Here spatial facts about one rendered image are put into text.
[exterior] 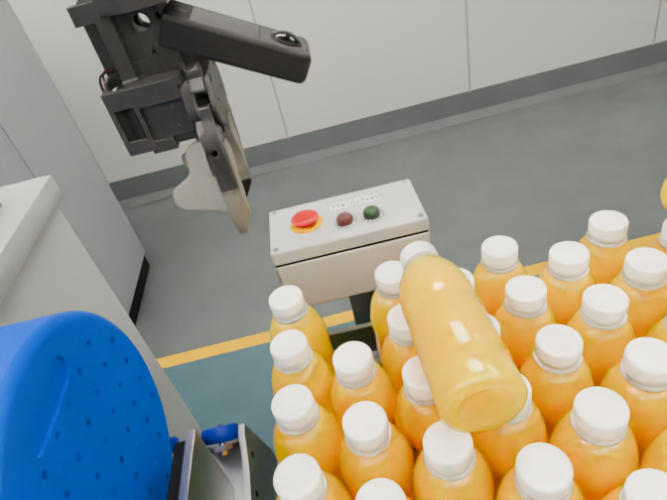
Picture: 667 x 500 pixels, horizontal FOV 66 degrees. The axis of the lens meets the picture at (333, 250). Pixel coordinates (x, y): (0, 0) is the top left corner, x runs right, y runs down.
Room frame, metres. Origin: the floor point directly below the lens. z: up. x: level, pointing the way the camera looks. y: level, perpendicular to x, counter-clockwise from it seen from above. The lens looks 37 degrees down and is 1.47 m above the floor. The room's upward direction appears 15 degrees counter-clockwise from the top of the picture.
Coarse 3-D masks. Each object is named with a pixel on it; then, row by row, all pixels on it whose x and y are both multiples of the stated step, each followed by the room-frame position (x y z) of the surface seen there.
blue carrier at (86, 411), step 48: (0, 336) 0.32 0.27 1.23; (48, 336) 0.32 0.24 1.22; (96, 336) 0.37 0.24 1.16; (0, 384) 0.26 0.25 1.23; (48, 384) 0.29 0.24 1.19; (96, 384) 0.33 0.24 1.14; (144, 384) 0.39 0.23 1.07; (0, 432) 0.23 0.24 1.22; (48, 432) 0.26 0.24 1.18; (96, 432) 0.29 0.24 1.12; (144, 432) 0.34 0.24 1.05; (0, 480) 0.21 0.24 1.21; (48, 480) 0.23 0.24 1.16; (96, 480) 0.26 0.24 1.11; (144, 480) 0.30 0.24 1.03
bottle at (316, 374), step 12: (312, 348) 0.38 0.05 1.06; (312, 360) 0.36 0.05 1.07; (324, 360) 0.37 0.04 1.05; (276, 372) 0.36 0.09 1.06; (288, 372) 0.35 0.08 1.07; (300, 372) 0.35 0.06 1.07; (312, 372) 0.35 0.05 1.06; (324, 372) 0.35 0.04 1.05; (276, 384) 0.35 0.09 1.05; (288, 384) 0.34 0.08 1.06; (300, 384) 0.34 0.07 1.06; (312, 384) 0.34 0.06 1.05; (324, 384) 0.34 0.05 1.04; (324, 396) 0.34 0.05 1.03
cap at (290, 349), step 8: (280, 336) 0.38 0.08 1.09; (288, 336) 0.37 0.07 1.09; (296, 336) 0.37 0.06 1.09; (304, 336) 0.37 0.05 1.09; (272, 344) 0.37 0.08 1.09; (280, 344) 0.37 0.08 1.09; (288, 344) 0.36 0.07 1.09; (296, 344) 0.36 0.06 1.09; (304, 344) 0.36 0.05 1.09; (272, 352) 0.36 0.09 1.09; (280, 352) 0.35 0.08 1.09; (288, 352) 0.35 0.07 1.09; (296, 352) 0.35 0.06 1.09; (304, 352) 0.35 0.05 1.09; (280, 360) 0.35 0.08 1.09; (288, 360) 0.35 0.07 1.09; (296, 360) 0.35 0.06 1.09; (304, 360) 0.35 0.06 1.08; (288, 368) 0.35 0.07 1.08
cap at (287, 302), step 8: (280, 288) 0.45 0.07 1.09; (288, 288) 0.45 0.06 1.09; (296, 288) 0.44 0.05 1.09; (272, 296) 0.44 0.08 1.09; (280, 296) 0.44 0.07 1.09; (288, 296) 0.43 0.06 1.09; (296, 296) 0.43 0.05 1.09; (272, 304) 0.43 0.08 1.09; (280, 304) 0.43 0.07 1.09; (288, 304) 0.42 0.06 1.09; (296, 304) 0.42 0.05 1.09; (304, 304) 0.43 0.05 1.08; (280, 312) 0.42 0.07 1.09; (288, 312) 0.42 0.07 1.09; (296, 312) 0.42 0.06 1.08
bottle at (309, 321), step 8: (304, 312) 0.42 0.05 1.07; (312, 312) 0.43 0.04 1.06; (272, 320) 0.44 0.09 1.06; (280, 320) 0.42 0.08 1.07; (288, 320) 0.42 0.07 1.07; (296, 320) 0.42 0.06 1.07; (304, 320) 0.42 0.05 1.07; (312, 320) 0.42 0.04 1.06; (320, 320) 0.43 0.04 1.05; (272, 328) 0.43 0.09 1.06; (280, 328) 0.42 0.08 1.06; (288, 328) 0.41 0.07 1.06; (296, 328) 0.41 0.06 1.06; (304, 328) 0.41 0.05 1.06; (312, 328) 0.41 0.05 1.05; (320, 328) 0.42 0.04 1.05; (272, 336) 0.42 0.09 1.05; (312, 336) 0.41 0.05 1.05; (320, 336) 0.41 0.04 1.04; (328, 336) 0.43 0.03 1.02; (312, 344) 0.41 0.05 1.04; (320, 344) 0.41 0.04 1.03; (328, 344) 0.42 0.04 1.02; (320, 352) 0.41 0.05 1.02; (328, 352) 0.42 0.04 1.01; (328, 360) 0.41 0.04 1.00
